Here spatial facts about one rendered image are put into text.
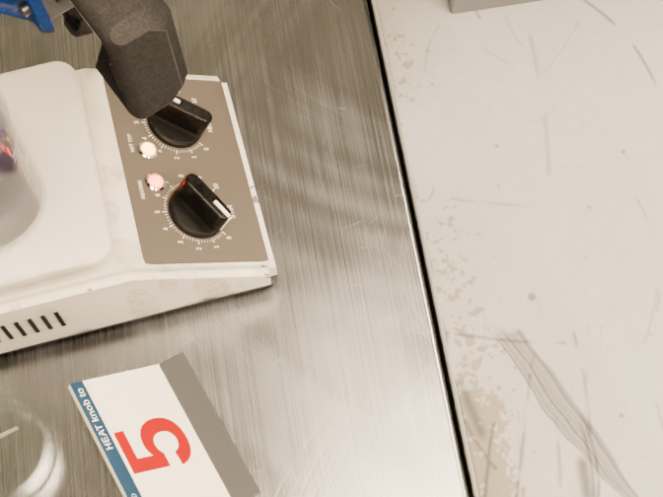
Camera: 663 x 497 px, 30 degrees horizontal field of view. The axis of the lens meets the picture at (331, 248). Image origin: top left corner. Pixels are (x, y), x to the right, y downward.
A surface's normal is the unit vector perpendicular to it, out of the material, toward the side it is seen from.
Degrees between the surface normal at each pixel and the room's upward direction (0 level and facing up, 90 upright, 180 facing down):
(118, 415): 40
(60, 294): 0
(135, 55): 90
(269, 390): 0
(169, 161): 30
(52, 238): 0
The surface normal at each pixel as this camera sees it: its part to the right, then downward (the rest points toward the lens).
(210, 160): 0.46, -0.47
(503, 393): -0.03, -0.39
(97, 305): 0.26, 0.88
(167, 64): 0.58, 0.74
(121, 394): 0.54, -0.60
